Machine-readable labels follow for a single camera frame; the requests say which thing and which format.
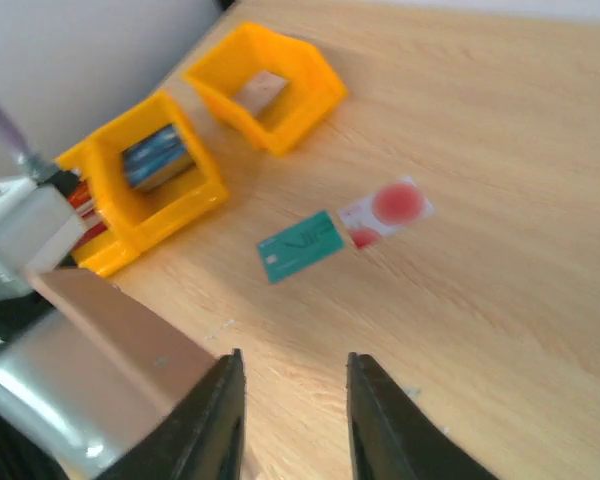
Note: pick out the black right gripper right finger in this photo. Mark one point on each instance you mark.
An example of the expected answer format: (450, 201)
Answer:
(391, 438)

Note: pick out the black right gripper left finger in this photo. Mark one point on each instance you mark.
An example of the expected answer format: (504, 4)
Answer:
(202, 438)

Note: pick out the pink card holder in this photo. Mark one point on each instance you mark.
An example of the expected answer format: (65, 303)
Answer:
(94, 376)

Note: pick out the teal credit card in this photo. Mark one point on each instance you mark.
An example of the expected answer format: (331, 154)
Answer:
(299, 246)

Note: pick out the red card stack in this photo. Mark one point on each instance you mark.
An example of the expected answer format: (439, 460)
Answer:
(80, 199)

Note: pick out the blue card stack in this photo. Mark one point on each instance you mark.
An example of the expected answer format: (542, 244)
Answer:
(156, 159)

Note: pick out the yellow bin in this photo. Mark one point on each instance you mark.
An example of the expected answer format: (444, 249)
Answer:
(313, 91)
(136, 220)

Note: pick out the yellow bin top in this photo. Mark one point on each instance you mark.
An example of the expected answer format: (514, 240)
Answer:
(313, 91)

